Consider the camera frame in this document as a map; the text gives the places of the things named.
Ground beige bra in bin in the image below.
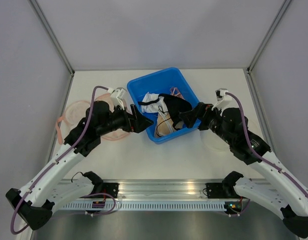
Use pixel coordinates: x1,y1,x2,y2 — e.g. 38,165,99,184
153,86,189,138

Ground aluminium mounting rail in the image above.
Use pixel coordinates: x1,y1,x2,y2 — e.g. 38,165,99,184
53,178,274,201

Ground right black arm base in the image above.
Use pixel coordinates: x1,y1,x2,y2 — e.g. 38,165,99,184
202,182,246,200

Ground floral mesh laundry bag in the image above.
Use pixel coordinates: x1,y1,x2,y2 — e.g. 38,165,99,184
55,92,131,145

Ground white slotted cable duct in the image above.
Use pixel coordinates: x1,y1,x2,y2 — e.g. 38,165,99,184
60,200,226,212

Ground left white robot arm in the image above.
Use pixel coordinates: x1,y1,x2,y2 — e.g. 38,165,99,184
5,87,153,235

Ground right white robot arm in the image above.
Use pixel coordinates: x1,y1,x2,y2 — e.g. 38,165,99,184
179,88,308,239

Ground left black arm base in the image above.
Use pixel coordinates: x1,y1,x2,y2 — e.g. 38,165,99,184
84,182,119,199

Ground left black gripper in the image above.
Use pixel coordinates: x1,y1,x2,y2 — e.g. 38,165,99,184
97,102,153,136

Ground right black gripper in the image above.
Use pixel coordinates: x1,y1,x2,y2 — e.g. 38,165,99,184
179,101,234,145

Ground white satin bra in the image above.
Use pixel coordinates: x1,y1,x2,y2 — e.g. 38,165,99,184
138,92,168,115

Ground black bra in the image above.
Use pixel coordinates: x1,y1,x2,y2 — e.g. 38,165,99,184
137,93,194,131

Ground white mesh laundry bag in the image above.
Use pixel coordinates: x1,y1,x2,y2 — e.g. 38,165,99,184
200,117,259,152

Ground blue plastic bin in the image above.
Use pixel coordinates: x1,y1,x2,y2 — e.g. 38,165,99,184
127,67,199,144

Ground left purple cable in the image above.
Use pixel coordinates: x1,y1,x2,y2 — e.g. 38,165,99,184
10,85,117,235

